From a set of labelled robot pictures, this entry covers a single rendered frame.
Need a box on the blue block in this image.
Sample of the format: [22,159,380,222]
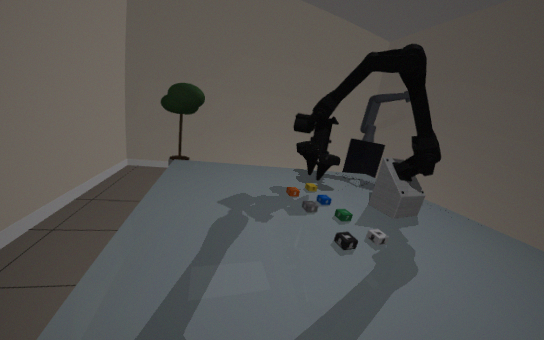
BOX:
[317,195,331,205]

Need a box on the green block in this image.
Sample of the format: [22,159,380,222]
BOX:
[335,209,353,222]

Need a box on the orange block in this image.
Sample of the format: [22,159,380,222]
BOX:
[286,187,300,196]

